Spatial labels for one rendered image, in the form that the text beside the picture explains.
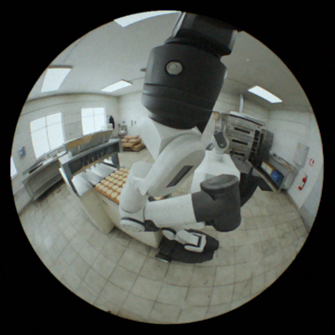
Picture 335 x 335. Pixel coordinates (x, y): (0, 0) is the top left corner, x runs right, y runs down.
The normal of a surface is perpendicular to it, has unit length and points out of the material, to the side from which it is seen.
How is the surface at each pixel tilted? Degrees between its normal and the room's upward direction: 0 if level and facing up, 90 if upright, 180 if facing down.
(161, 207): 25
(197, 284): 0
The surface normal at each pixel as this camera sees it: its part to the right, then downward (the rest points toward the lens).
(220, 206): -0.26, 0.07
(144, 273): 0.03, -0.88
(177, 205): -0.39, -0.76
